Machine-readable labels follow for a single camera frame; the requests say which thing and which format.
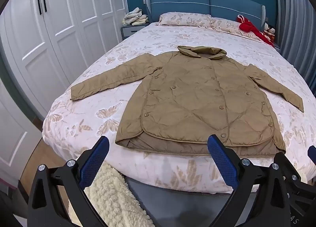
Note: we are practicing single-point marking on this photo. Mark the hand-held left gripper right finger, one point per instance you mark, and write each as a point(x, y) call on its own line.
point(222, 159)

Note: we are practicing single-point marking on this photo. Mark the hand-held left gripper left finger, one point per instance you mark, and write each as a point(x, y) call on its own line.
point(95, 159)

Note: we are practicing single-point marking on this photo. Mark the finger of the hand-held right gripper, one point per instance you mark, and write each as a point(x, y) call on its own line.
point(313, 154)
point(284, 161)

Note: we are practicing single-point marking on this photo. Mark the tan quilted jacket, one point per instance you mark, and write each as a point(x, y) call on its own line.
point(192, 98)

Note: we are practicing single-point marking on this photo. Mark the pile of pale clothes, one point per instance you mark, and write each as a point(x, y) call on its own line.
point(134, 17)

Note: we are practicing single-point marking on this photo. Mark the cream fleece blanket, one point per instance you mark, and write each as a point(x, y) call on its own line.
point(111, 197)

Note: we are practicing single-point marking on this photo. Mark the bed with floral bedspread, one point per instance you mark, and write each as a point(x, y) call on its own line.
point(98, 108)

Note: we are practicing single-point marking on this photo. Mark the white door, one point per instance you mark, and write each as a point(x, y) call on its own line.
point(12, 130)

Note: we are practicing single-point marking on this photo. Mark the plush doll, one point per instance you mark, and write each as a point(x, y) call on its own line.
point(271, 33)
point(266, 29)

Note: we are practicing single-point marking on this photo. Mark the white wardrobe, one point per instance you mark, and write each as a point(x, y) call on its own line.
point(61, 32)

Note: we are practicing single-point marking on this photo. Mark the grey nightstand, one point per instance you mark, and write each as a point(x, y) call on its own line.
point(130, 32)

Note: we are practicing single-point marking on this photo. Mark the red cloth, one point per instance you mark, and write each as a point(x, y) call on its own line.
point(249, 28)

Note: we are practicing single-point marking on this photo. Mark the grey curtain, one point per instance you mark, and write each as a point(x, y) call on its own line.
point(296, 20)

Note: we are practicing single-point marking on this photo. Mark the blue padded headboard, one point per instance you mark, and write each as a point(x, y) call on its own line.
point(182, 2)

